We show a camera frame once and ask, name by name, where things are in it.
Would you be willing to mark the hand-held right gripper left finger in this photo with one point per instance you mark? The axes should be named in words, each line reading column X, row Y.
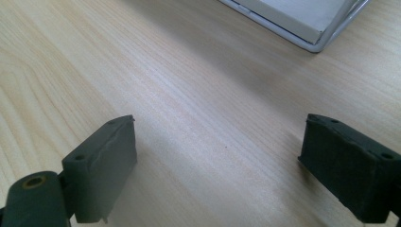
column 101, row 176

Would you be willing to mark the white box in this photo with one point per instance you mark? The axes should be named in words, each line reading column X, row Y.
column 296, row 15

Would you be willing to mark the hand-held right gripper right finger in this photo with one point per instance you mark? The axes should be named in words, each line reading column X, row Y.
column 350, row 170

